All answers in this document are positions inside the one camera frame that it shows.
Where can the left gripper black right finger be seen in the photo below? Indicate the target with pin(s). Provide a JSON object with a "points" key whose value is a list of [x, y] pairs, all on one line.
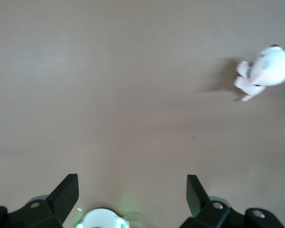
{"points": [[204, 211]]}

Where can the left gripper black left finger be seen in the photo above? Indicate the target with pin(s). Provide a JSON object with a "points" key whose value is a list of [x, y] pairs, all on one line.
{"points": [[54, 209]]}

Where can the pale pink dog plush toy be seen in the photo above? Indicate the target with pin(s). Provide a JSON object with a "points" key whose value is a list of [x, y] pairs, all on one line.
{"points": [[273, 69]]}

